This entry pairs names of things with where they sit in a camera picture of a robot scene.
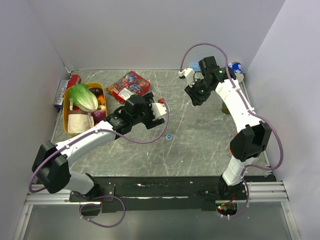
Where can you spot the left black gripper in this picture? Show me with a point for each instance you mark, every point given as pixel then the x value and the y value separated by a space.
pixel 150 122

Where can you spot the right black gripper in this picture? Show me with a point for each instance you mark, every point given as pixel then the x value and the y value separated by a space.
pixel 197 100

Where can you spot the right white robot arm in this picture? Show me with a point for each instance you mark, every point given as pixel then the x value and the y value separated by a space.
pixel 252 133

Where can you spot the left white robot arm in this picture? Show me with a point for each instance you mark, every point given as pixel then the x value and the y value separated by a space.
pixel 52 164

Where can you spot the blue bottle cap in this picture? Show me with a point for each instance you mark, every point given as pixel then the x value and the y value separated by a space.
pixel 169 136

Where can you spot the green glass bottle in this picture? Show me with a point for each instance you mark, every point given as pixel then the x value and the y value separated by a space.
pixel 224 108

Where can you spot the blue tissue pack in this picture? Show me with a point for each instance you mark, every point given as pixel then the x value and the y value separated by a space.
pixel 195 67

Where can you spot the red snack package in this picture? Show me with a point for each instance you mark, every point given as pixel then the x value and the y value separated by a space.
pixel 130 84

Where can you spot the red onion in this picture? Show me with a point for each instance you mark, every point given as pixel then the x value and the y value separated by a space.
pixel 99 116

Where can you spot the dark eggplant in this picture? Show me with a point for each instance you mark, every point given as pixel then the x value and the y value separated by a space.
pixel 96 91

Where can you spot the beige paper bag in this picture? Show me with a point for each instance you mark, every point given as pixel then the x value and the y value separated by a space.
pixel 79 122

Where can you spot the green cabbage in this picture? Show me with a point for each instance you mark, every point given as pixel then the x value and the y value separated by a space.
pixel 83 98

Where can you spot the yellow plastic basket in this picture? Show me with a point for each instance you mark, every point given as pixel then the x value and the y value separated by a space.
pixel 69 107

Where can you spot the grey foil box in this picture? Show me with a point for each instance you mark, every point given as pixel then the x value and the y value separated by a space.
pixel 59 97

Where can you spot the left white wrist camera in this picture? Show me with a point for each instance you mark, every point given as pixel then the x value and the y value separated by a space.
pixel 159 108

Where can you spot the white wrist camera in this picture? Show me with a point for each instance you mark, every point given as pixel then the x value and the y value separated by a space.
pixel 159 108
pixel 189 75

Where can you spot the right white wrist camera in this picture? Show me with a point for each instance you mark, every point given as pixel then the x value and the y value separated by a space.
pixel 189 75

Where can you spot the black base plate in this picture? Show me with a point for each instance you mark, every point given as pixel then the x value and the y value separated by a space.
pixel 161 193

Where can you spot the aluminium rail frame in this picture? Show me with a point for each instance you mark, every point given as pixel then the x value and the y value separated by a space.
pixel 259 192

